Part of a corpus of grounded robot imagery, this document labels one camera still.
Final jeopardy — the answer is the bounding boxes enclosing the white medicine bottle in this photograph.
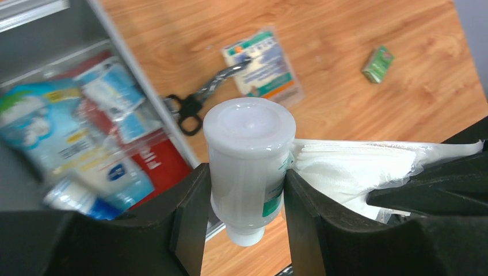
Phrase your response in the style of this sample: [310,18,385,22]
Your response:
[203,98,296,247]

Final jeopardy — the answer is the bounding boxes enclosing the red first aid pouch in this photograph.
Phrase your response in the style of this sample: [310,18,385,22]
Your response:
[57,51,191,209]

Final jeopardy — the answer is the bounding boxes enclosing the black handled scissors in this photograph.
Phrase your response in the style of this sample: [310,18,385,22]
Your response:
[160,55,253,136]

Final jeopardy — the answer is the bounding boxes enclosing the white gauze packet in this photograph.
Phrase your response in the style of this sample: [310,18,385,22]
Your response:
[291,139,484,223]

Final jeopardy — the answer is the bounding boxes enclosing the small green packet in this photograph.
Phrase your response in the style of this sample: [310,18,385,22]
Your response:
[361,45,395,84]

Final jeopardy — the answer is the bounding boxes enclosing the blue white small bottle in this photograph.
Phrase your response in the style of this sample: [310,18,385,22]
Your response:
[43,178,123,220]

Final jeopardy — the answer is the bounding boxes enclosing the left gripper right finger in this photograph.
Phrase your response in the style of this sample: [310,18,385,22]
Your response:
[284,170,487,275]

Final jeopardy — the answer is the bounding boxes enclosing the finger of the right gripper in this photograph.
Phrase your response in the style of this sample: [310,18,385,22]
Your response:
[365,116,488,218]

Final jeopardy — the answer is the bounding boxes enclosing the blue cotton pouch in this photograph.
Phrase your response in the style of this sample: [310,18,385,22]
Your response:
[1,79,154,210]

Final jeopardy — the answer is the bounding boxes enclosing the teal blue sachet pack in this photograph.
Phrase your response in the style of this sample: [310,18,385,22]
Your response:
[73,52,162,144]

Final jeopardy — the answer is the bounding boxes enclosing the bandage strip box pack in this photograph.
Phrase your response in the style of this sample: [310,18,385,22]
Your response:
[221,26,304,108]

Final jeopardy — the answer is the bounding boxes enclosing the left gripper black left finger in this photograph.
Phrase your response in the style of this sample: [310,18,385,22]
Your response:
[1,163,211,275]

